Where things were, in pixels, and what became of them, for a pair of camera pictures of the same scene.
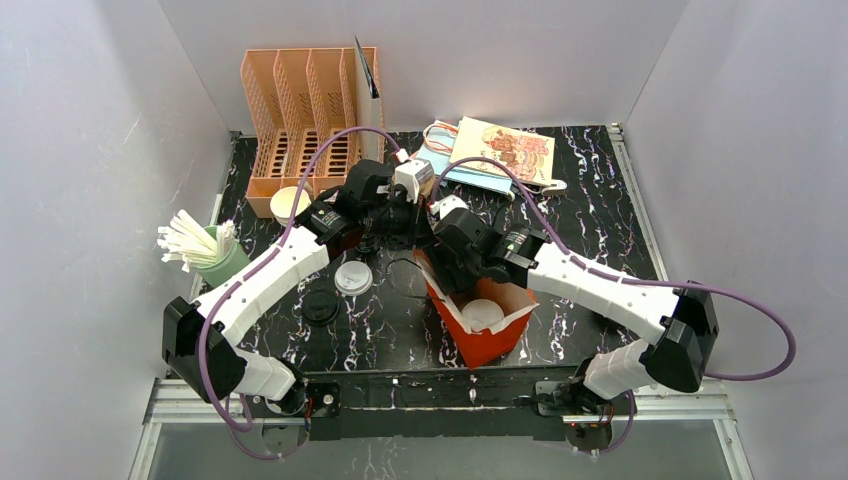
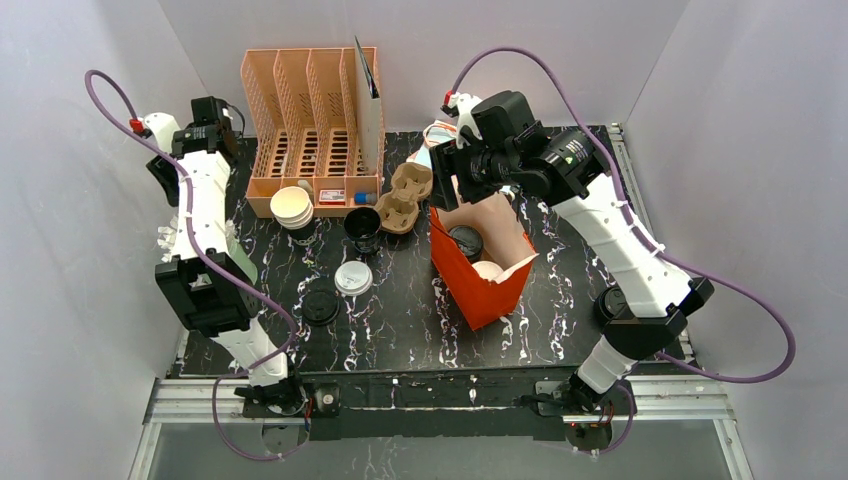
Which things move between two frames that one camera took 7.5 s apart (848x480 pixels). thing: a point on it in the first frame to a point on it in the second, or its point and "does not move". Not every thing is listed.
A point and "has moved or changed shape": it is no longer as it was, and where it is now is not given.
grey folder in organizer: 368,109 does not move
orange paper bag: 517,301 has moved or changed shape
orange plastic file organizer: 296,100 does not move
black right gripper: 441,258 to 444,175
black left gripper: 395,221 to 216,137
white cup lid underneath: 353,278 does not move
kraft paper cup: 480,314 has moved or changed shape
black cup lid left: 320,307 does not move
